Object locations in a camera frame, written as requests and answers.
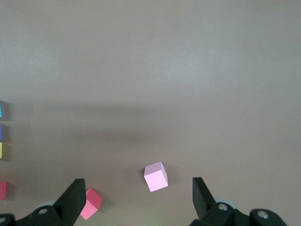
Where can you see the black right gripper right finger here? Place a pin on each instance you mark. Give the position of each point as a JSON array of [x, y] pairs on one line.
[[202, 197]]

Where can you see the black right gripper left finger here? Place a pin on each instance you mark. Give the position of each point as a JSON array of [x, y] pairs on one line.
[[73, 200]]

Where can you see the red foam block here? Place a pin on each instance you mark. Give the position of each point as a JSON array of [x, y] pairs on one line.
[[2, 190], [90, 204]]

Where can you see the yellow foam block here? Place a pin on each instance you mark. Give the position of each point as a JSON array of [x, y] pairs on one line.
[[1, 150]]

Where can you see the purple foam block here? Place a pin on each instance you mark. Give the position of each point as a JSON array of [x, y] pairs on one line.
[[1, 131]]

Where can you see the cyan foam block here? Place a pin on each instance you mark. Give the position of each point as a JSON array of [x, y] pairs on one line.
[[1, 109]]

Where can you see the pink foam block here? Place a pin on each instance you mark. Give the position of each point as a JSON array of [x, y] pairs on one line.
[[156, 180]]

